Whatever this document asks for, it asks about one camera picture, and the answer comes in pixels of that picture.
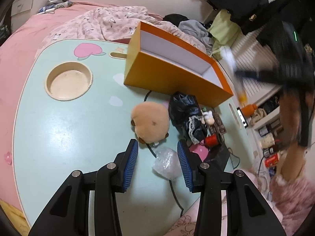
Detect black square box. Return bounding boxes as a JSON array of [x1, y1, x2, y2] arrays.
[[204, 143, 230, 171]]

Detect red thread spool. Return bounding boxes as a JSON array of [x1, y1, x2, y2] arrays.
[[204, 134, 221, 149]]

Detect yellow white tube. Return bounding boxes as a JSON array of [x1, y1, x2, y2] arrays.
[[220, 46, 247, 107]]

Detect brown card deck box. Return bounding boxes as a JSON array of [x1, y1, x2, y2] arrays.
[[214, 113, 226, 135]]

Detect cartoon figure toy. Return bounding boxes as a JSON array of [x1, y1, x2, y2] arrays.
[[202, 110, 215, 126]]

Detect black lace cloth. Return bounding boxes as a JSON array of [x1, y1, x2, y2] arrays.
[[168, 91, 208, 144]]

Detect brown plush toy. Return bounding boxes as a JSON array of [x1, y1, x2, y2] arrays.
[[131, 101, 170, 144]]

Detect orange cardboard box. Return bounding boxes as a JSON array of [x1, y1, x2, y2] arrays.
[[124, 22, 233, 107]]

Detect pink fuzzy sleeve forearm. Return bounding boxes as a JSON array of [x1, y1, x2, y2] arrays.
[[270, 171, 314, 235]]

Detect orange bottle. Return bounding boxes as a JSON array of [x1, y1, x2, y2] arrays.
[[241, 104, 257, 117]]

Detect yellow cloth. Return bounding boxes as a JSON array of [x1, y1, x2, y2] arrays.
[[1, 200, 31, 236]]

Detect smartphone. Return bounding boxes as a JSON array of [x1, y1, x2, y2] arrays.
[[237, 107, 248, 128]]

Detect green hanging garment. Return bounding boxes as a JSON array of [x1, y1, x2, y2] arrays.
[[208, 10, 241, 60]]

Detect mint cartoon lap table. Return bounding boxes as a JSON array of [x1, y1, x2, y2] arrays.
[[13, 40, 197, 228]]

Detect grey clothes pile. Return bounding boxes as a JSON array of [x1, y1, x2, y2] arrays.
[[178, 20, 214, 54]]

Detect pink bed sheet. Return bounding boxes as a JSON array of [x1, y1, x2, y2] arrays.
[[1, 1, 99, 209]]

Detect pink floral blanket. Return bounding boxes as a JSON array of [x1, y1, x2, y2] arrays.
[[36, 6, 208, 55]]

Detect white bedside drawer cabinet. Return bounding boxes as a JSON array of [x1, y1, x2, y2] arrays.
[[11, 0, 47, 32]]

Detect black cable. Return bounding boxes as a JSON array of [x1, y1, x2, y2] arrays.
[[144, 90, 241, 217]]

